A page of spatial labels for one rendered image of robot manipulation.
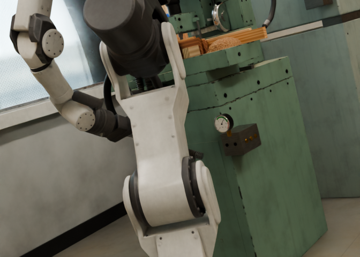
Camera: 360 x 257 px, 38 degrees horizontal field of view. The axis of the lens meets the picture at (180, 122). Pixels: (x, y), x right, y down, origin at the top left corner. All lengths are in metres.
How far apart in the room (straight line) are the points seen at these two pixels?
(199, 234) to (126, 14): 0.51
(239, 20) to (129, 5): 1.06
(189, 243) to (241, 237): 0.77
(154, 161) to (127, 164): 2.34
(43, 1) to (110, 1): 0.40
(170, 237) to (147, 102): 0.31
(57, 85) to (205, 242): 0.63
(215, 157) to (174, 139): 0.72
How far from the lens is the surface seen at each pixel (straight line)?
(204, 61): 1.81
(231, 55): 1.78
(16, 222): 2.99
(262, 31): 1.85
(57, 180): 3.14
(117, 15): 1.07
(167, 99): 1.20
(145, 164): 1.18
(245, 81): 1.97
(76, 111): 1.57
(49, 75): 1.49
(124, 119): 1.69
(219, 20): 2.06
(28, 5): 1.45
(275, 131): 2.11
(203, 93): 1.84
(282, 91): 2.20
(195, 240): 1.20
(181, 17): 2.04
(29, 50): 1.47
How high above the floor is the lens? 0.92
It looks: 7 degrees down
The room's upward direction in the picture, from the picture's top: 14 degrees counter-clockwise
